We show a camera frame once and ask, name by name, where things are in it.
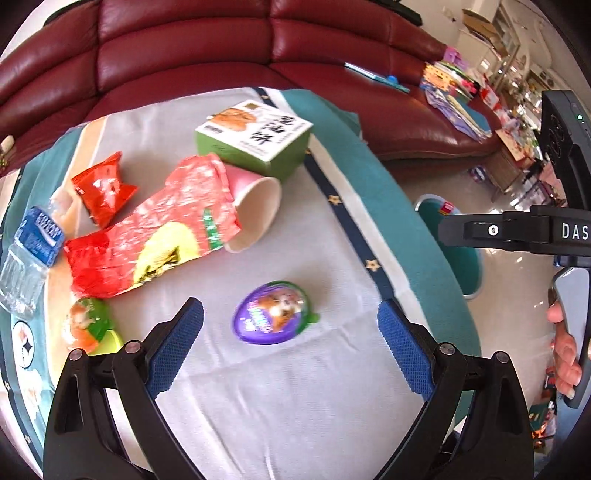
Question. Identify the green cardboard snack box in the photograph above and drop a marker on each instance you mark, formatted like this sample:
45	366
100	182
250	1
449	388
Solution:
258	138

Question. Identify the green orange egg toy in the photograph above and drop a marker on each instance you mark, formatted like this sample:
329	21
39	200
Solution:
90	323

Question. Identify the open cardboard box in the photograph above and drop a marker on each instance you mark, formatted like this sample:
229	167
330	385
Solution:
480	27

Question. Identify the teal plastic bucket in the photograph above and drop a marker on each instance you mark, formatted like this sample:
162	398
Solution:
466	272

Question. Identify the wooden side table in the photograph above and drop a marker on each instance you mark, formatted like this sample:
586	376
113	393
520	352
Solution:
512	161

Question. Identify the clear bottle with blue label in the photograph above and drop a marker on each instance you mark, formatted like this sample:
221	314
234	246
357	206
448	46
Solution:
32	258

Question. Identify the dark red leather sofa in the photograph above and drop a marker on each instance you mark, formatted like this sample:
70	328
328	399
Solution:
184	41

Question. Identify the purple plastic egg toy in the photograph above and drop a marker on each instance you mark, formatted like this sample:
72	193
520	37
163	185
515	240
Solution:
272	311

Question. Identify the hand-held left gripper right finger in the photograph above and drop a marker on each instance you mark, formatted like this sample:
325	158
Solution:
401	350

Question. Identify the small red snack packet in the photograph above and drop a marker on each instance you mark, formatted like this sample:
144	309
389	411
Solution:
104	189

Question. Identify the large red yellow snack bag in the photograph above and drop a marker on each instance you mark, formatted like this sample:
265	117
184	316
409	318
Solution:
161	226

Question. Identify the person's right hand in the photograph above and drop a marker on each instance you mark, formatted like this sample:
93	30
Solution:
565	355

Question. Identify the pink paper cup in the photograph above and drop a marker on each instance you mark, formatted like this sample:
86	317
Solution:
256	207

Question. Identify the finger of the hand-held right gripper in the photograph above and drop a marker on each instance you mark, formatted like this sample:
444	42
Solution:
480	230

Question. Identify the pile of colourful books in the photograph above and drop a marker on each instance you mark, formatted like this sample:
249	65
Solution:
450	78

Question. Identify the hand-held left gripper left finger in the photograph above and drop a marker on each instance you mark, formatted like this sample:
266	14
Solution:
178	341

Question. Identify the thin teal book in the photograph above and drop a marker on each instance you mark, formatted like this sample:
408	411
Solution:
369	74

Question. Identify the blue white ball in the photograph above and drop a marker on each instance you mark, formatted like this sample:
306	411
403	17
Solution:
479	174

